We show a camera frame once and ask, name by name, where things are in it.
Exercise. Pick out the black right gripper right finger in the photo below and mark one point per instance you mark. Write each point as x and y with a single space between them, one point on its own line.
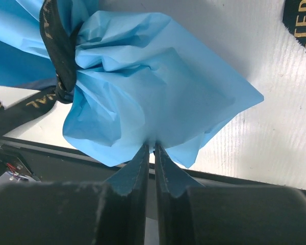
191 213

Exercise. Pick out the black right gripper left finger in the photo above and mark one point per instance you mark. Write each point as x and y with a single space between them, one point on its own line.
108 212

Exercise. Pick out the blue wrapping paper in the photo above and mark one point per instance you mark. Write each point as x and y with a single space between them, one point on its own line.
141 78

